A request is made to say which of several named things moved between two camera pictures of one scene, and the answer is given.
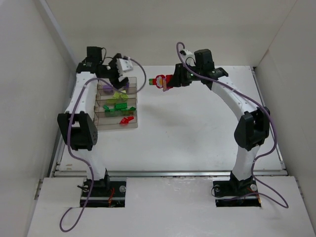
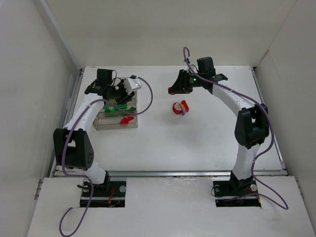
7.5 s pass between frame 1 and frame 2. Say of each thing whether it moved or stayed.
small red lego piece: stayed
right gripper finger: moved
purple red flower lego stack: moved
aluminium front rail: stayed
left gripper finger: moved
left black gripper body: moved
